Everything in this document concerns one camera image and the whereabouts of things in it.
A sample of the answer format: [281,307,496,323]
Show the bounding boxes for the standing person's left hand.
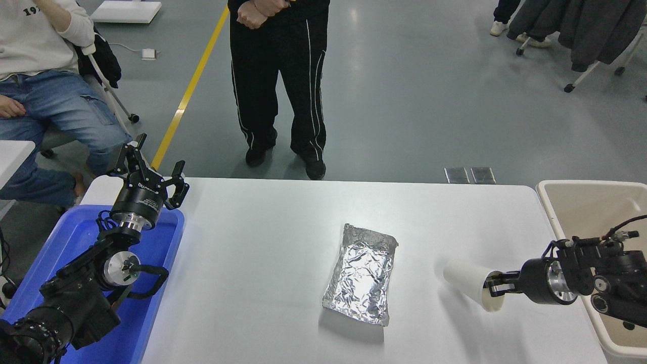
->
[253,0,292,17]

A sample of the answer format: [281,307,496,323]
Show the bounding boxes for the white side table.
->
[0,140,36,220]

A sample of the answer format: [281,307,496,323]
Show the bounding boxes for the large pale bin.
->
[536,180,647,358]

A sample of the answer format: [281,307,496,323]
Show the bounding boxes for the crumpled foil tray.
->
[322,224,399,327]

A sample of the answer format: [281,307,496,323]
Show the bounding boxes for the blue plastic tray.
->
[0,204,186,364]

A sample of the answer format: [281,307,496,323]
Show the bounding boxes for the white frame chair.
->
[39,43,140,158]

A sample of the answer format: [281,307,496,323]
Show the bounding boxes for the seated person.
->
[0,0,133,209]

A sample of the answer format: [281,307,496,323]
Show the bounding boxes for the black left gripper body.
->
[110,174,168,223]

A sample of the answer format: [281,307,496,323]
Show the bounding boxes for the standing person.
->
[227,0,331,180]

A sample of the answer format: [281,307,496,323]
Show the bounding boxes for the white wheeled coat rack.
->
[516,23,647,102]

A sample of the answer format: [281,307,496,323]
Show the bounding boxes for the white paper cup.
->
[443,259,505,312]

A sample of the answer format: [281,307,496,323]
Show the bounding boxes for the white flat floor platform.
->
[90,0,162,24]

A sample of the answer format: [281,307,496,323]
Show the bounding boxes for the black cable bundle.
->
[0,229,22,310]

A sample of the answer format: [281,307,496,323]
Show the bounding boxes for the large grey hanging coat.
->
[558,0,647,72]

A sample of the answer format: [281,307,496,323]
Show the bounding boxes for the standing person's right hand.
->
[236,2,268,30]

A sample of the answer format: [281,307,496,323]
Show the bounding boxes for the black jacket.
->
[75,25,122,88]

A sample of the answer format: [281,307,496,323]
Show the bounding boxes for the seated person's hand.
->
[0,95,27,119]

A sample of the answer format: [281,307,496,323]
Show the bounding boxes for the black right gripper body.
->
[519,257,551,305]

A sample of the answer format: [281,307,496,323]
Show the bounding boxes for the person with pale shoes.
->
[489,0,552,49]

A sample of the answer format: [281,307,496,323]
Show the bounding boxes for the small dark hanging coat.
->
[507,0,566,42]

